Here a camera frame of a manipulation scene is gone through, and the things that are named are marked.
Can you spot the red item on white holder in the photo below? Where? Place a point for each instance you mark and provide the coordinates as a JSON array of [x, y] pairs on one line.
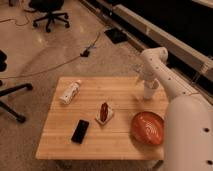
[[105, 114]]

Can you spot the black smartphone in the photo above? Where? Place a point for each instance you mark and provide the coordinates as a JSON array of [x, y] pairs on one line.
[[80, 131]]

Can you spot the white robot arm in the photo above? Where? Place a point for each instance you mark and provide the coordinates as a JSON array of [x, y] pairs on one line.
[[188, 131]]

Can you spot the black floor plate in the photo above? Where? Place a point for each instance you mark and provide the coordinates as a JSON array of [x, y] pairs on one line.
[[116, 36]]

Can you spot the orange ceramic bowl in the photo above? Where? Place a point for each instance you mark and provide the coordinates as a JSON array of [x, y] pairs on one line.
[[147, 128]]

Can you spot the wooden table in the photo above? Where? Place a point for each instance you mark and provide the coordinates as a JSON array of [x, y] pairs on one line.
[[111, 141]]

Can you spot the white plastic bottle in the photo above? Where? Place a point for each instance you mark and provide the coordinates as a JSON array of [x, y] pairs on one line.
[[70, 92]]

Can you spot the black office chair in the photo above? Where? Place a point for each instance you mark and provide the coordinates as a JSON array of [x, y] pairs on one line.
[[52, 10]]

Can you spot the white ceramic cup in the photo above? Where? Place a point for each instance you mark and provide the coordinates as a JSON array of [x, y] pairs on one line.
[[150, 89]]

